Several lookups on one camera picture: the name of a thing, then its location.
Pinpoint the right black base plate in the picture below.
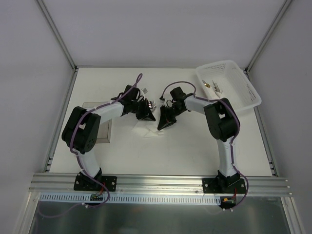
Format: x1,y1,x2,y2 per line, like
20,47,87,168
202,177,247,194

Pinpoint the white slotted cable duct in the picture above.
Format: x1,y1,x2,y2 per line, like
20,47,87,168
39,192,221,206

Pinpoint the clear smoky plastic box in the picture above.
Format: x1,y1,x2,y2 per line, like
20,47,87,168
82,102,112,144

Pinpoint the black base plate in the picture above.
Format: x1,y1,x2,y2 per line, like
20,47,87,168
73,173,117,192
202,177,247,194

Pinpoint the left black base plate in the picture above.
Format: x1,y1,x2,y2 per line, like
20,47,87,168
73,173,117,192

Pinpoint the aluminium mounting rail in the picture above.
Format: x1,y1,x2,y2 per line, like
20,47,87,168
29,173,293,197

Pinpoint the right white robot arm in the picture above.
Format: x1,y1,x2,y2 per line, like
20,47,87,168
157,87,241,194

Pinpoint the gold utensil in basket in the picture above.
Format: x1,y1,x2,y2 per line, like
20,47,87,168
202,80,211,88

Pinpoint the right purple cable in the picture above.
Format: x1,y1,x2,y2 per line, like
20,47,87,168
159,81,249,213

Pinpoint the silver utensil in basket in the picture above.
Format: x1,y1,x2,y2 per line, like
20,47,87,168
212,80,223,94

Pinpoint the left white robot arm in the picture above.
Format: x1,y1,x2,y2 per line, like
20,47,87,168
61,85,156,190

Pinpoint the black handled steel spoon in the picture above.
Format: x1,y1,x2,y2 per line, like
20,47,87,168
148,100,156,112

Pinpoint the white perforated plastic basket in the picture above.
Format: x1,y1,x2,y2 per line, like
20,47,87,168
195,60,262,113

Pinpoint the white paper napkin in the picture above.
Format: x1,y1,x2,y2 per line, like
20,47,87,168
132,121,164,138

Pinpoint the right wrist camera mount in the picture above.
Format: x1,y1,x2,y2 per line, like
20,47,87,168
159,96,173,107

